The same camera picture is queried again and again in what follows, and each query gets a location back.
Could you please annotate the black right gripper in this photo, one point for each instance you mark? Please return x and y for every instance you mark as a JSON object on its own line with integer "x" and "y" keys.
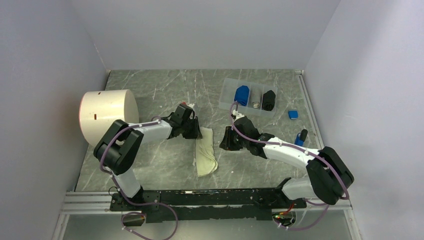
{"x": 227, "y": 144}

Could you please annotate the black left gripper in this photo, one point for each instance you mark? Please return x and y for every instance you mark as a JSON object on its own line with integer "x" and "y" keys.
{"x": 196, "y": 133}

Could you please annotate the cream yellow underwear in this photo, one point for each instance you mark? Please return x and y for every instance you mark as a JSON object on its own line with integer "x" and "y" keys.
{"x": 204, "y": 154}

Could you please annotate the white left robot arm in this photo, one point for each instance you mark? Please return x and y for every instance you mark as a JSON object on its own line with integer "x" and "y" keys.
{"x": 119, "y": 146}

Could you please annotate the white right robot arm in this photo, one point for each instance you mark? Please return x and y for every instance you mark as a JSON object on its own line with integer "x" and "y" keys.
{"x": 327, "y": 179}

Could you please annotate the grey rolled underwear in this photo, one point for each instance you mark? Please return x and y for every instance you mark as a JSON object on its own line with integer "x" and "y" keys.
{"x": 256, "y": 98}

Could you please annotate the black striped rolled underwear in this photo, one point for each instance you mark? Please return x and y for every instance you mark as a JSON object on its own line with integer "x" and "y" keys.
{"x": 268, "y": 100}

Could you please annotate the clear plastic divided tray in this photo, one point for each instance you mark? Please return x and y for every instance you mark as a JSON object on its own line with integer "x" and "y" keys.
{"x": 227, "y": 95}

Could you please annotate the small blue block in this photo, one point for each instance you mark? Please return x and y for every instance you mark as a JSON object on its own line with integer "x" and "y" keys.
{"x": 293, "y": 114}

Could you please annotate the blue black handheld device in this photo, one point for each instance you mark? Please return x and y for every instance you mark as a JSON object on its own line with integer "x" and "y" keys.
{"x": 301, "y": 138}

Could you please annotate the cream cylindrical container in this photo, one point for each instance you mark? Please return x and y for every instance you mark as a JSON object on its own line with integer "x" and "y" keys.
{"x": 99, "y": 109}

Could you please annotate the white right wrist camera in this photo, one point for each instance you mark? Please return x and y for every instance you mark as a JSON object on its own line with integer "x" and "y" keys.
{"x": 235, "y": 115}

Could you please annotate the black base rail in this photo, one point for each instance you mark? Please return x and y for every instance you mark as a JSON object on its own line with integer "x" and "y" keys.
{"x": 217, "y": 204}

